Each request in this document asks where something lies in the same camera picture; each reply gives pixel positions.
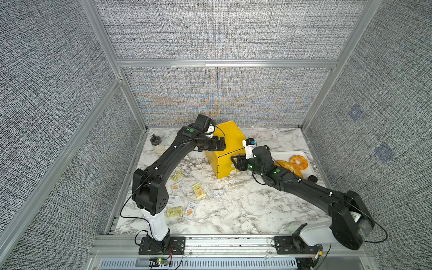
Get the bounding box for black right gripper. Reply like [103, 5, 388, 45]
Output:
[230, 153, 267, 180]

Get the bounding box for yellow plastic drawer cabinet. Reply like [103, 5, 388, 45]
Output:
[205, 121, 246, 180]

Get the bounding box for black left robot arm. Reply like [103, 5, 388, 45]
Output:
[132, 114, 226, 245]

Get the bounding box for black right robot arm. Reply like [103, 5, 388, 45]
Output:
[231, 145, 376, 250]

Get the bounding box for white cookie packet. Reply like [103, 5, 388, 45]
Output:
[171, 181, 185, 194]
[211, 189, 227, 198]
[168, 195, 181, 207]
[184, 201, 198, 218]

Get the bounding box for yellow cookie packet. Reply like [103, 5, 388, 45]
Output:
[166, 206, 183, 218]
[191, 183, 207, 200]
[172, 169, 182, 182]

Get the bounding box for glass jar black lid left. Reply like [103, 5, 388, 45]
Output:
[150, 134, 165, 155]

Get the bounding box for glass jar black lid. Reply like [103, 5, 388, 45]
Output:
[308, 175, 318, 183]
[150, 134, 165, 155]

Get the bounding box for crumb-coated oval bread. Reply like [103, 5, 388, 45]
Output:
[274, 160, 303, 178]

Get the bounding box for white plastic tray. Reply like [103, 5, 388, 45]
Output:
[271, 151, 317, 178]

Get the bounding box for glass jar black lid right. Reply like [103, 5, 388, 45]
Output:
[308, 175, 318, 183]

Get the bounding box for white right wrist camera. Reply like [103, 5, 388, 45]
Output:
[243, 138, 257, 160]

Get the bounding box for glazed twisted ring bread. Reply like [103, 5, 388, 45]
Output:
[290, 155, 309, 171]

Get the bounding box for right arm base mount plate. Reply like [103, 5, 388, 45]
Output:
[273, 236, 322, 255]

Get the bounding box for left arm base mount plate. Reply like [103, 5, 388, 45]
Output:
[138, 236, 186, 255]

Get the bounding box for white slotted cable duct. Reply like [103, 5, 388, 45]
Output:
[97, 258, 299, 270]

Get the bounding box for aluminium front rail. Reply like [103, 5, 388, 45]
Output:
[89, 234, 365, 259]

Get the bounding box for aluminium enclosure frame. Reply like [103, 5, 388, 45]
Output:
[0, 0, 384, 250]

